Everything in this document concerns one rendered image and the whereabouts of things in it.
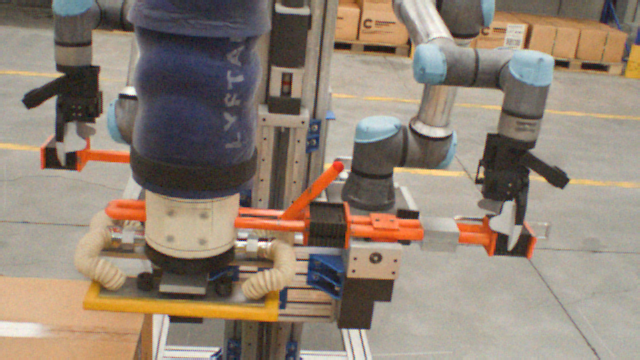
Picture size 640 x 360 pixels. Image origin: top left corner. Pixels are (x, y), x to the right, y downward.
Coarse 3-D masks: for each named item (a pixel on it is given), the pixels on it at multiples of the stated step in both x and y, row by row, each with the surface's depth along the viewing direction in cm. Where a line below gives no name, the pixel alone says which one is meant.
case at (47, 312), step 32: (0, 288) 158; (32, 288) 160; (64, 288) 161; (0, 320) 148; (32, 320) 149; (64, 320) 150; (96, 320) 151; (128, 320) 152; (0, 352) 138; (32, 352) 139; (64, 352) 140; (96, 352) 141; (128, 352) 142
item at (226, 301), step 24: (96, 288) 129; (120, 288) 129; (144, 288) 129; (216, 288) 130; (240, 288) 133; (144, 312) 126; (168, 312) 127; (192, 312) 127; (216, 312) 127; (240, 312) 127; (264, 312) 128
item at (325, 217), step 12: (312, 204) 141; (324, 204) 141; (336, 204) 141; (348, 204) 140; (312, 216) 136; (324, 216) 136; (336, 216) 137; (348, 216) 135; (312, 228) 133; (324, 228) 133; (336, 228) 133; (348, 228) 134; (312, 240) 133; (324, 240) 134; (336, 240) 134; (348, 240) 135
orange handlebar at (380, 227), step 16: (96, 160) 157; (112, 160) 157; (128, 160) 157; (112, 208) 132; (128, 208) 134; (144, 208) 136; (240, 208) 138; (240, 224) 134; (256, 224) 134; (272, 224) 134; (288, 224) 134; (352, 224) 137; (368, 224) 139; (384, 224) 137; (400, 224) 140; (416, 224) 140; (464, 224) 141; (480, 224) 142; (384, 240) 136; (464, 240) 137; (480, 240) 137
